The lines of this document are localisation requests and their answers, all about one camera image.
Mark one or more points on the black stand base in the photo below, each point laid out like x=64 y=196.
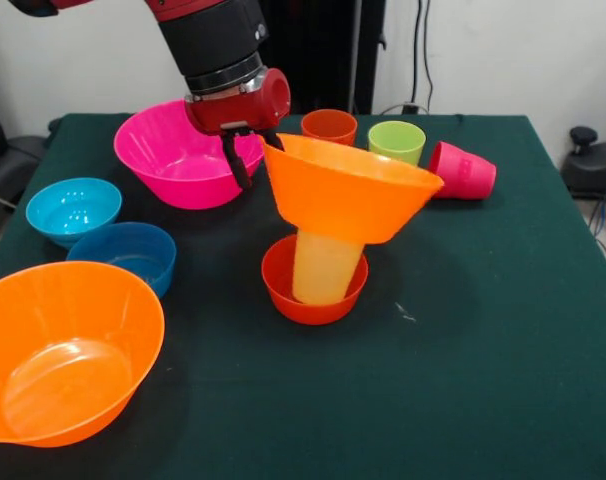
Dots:
x=13 y=165
x=590 y=165

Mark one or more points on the small red bowl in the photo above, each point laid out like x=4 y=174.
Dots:
x=313 y=314

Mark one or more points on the light blue bowl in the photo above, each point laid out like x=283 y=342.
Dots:
x=73 y=210

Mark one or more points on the green cup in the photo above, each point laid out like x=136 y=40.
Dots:
x=398 y=145

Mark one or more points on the orange cup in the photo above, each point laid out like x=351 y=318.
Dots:
x=328 y=127

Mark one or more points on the large pink bowl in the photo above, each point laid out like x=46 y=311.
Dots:
x=173 y=165

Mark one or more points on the dark green tablecloth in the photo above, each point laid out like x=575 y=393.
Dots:
x=303 y=440

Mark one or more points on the dark blue bowl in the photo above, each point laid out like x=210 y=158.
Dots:
x=148 y=250

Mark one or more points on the yellow cup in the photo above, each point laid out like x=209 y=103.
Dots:
x=323 y=275

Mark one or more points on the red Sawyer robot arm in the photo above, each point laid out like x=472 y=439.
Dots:
x=208 y=45

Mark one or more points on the large orange bowl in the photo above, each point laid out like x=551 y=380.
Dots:
x=343 y=200
x=73 y=350

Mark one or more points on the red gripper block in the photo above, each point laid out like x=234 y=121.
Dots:
x=233 y=112

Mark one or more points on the red cup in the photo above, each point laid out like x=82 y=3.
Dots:
x=463 y=172

